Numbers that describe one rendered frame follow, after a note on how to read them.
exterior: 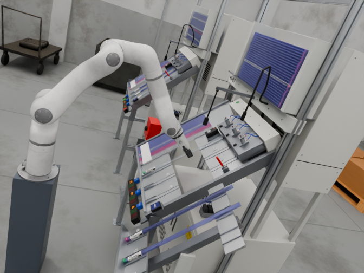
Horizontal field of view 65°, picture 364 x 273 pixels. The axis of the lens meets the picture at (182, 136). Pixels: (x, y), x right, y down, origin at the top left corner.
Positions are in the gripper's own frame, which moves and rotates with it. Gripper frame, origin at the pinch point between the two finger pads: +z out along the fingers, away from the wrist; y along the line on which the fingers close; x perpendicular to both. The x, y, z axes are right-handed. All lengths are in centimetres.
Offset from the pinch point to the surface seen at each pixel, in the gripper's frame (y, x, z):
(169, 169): -5.4, 13.4, 0.0
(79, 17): 468, 112, -65
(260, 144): -25.5, -35.9, -3.2
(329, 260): 14, -57, 193
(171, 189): -22.5, 14.1, -0.4
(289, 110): -30, -53, -17
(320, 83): -31, -68, -22
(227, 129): -2.0, -25.8, -3.6
